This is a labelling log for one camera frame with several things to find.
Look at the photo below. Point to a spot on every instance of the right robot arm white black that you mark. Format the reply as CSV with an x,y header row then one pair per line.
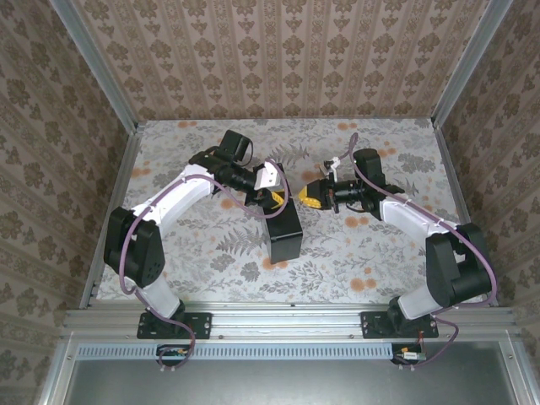
x,y
413,219

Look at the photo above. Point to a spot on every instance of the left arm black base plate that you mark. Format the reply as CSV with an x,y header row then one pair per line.
x,y
198,325

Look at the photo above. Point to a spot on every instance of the aluminium table side rail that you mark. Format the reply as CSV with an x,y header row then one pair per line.
x,y
453,181
120,190

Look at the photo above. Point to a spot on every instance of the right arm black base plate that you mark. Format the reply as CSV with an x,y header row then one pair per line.
x,y
373,325

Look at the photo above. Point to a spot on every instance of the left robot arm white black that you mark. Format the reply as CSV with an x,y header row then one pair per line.
x,y
177,198

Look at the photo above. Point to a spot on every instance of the aluminium mounting rail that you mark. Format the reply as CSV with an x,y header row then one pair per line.
x,y
287,322

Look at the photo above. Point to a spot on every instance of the small connector circuit board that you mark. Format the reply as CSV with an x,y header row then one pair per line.
x,y
173,353
411,355

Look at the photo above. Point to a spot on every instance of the aluminium frame post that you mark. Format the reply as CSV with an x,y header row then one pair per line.
x,y
470,67
97,67

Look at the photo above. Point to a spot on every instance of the grey metal sheet panel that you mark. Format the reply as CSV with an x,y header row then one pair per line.
x,y
287,384

